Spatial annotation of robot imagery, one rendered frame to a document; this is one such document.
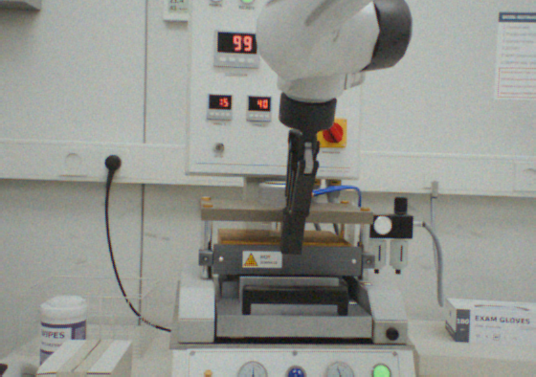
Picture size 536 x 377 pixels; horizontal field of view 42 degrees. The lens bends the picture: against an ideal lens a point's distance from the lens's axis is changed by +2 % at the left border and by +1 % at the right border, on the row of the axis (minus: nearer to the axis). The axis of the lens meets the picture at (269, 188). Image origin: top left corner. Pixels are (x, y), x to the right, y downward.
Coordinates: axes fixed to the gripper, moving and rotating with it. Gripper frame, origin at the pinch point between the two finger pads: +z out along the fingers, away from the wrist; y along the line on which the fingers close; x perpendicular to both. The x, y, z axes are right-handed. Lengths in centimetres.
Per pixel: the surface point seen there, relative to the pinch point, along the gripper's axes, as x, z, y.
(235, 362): -7.6, 15.2, 10.3
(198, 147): -13.7, 0.4, -31.6
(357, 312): 10.0, 10.5, 4.7
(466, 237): 54, 32, -59
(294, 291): 0.2, 6.5, 5.7
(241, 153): -5.7, 1.0, -31.3
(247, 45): -5.6, -17.5, -38.1
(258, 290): -4.8, 6.6, 5.6
